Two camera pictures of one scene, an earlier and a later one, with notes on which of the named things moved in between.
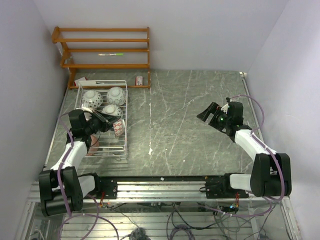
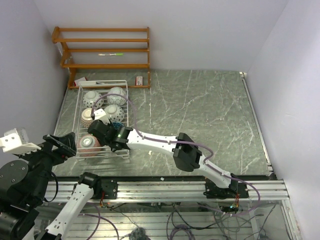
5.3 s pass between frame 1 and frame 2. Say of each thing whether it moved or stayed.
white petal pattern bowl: stayed
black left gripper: moved
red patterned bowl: stayed
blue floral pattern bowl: stayed
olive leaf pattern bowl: stayed
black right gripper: moved
